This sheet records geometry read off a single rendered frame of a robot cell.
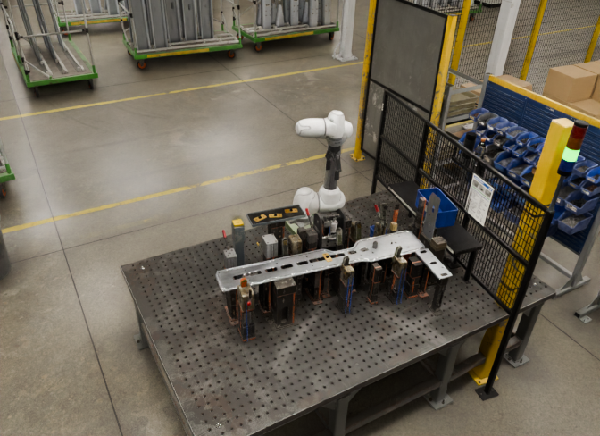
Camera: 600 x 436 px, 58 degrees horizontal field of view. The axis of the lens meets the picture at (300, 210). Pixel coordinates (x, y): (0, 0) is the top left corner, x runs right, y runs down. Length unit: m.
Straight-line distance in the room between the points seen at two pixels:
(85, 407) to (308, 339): 1.62
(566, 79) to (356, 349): 4.94
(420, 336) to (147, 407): 1.88
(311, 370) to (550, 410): 1.85
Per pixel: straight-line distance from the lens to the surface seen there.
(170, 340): 3.36
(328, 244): 3.60
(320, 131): 3.18
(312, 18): 11.11
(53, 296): 4.96
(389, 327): 3.48
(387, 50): 5.96
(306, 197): 4.00
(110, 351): 4.36
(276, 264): 3.36
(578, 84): 7.36
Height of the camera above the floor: 3.13
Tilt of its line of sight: 34 degrees down
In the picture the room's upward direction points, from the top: 2 degrees clockwise
